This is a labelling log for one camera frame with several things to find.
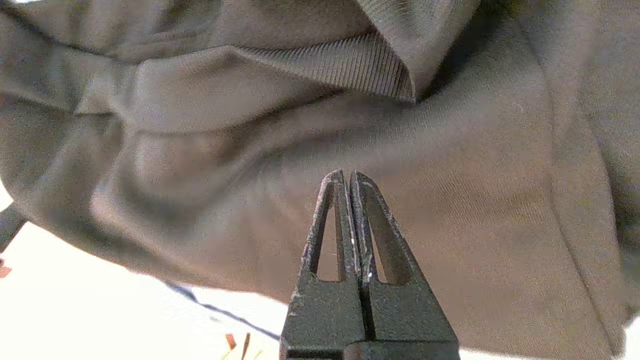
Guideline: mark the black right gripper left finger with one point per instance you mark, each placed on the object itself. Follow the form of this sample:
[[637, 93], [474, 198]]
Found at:
[[325, 315]]

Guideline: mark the black garment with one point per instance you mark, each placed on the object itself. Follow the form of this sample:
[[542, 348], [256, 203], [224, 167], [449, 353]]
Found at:
[[450, 150]]

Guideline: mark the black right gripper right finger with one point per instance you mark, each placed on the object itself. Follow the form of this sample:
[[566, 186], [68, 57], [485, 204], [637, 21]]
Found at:
[[407, 315]]

